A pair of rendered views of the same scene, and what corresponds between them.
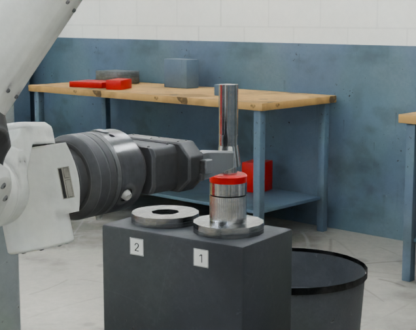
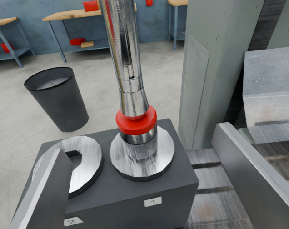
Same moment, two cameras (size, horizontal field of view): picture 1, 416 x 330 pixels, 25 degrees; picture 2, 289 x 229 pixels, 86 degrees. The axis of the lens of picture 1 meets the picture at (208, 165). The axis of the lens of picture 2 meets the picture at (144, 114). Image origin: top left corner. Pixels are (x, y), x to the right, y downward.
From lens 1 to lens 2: 107 cm
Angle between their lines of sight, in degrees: 48
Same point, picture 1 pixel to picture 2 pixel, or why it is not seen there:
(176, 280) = (127, 216)
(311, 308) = (65, 87)
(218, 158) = (262, 169)
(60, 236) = not seen: outside the picture
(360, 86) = (23, 12)
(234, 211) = (156, 144)
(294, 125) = (9, 29)
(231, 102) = (133, 23)
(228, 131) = (137, 71)
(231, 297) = (183, 205)
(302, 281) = (52, 77)
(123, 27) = not seen: outside the picture
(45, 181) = not seen: outside the picture
